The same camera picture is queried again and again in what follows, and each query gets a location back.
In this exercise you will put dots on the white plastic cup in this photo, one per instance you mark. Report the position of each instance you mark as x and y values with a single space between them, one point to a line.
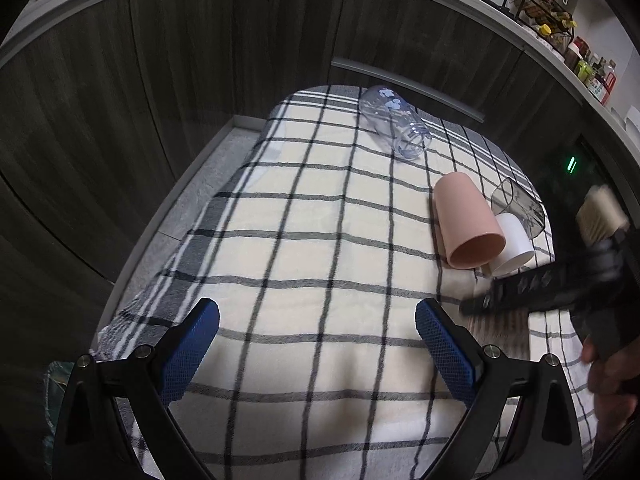
518 249

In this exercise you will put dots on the black spice rack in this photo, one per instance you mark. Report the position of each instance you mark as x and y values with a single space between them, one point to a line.
549 20

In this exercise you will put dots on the grey drawer handle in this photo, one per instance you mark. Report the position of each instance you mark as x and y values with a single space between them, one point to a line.
408 84

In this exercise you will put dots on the black white checked tablecloth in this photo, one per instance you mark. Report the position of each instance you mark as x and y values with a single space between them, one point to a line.
317 251

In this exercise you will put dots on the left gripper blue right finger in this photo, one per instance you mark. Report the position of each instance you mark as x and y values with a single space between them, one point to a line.
543 440

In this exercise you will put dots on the square smoky glass cup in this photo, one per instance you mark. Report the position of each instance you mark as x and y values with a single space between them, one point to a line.
511 198

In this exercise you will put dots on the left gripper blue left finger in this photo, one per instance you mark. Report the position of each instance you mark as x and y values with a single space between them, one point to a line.
91 441

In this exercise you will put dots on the person's right hand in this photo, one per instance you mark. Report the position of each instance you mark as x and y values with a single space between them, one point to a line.
612 408

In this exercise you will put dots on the red label sauce bottle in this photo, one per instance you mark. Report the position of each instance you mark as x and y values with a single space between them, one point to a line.
608 81

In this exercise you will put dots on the pink plastic cup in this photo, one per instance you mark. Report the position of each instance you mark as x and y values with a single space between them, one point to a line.
470 233

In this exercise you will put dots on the clear blue-print plastic cup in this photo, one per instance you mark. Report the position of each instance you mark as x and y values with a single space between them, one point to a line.
395 121

